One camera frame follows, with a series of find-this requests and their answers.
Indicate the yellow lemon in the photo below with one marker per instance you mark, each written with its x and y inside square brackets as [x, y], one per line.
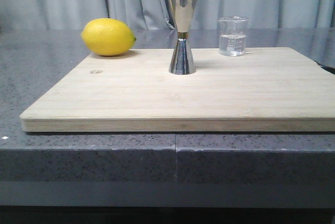
[108, 37]

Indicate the small glass beaker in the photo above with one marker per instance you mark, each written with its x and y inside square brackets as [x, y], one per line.
[233, 36]

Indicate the wooden cutting board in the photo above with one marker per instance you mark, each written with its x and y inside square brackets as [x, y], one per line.
[267, 89]

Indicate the silver double jigger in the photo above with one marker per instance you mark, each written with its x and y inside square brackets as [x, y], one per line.
[182, 59]

